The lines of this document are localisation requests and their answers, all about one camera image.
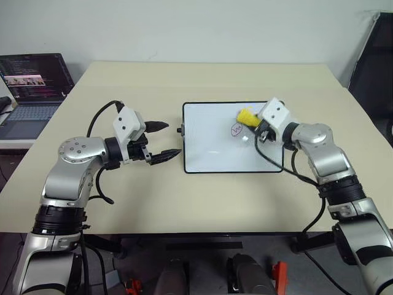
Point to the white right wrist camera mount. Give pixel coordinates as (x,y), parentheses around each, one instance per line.
(276,115)

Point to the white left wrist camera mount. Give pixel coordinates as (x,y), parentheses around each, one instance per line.
(126,122)

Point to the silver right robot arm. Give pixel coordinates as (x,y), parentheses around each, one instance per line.
(325,153)

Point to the yellow whiteboard eraser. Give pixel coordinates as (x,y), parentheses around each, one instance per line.
(246,116)

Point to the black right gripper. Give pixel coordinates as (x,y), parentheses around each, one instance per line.
(265,135)

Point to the open grey laptop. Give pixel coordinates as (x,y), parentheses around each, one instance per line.
(33,92)

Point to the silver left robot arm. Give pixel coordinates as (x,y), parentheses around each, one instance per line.
(76,166)

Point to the dark rounded shape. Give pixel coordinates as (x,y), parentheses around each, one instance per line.
(247,273)
(173,278)

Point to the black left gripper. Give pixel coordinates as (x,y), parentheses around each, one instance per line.
(138,150)

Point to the red clamp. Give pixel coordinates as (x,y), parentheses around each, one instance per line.
(280,275)
(134,285)

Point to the black table frame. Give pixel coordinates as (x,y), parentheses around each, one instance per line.
(215,237)

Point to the black framed whiteboard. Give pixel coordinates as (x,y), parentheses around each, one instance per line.
(215,144)

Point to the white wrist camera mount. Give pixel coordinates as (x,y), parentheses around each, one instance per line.
(276,115)
(126,122)

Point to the black object beside laptop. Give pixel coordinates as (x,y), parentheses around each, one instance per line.
(4,105)

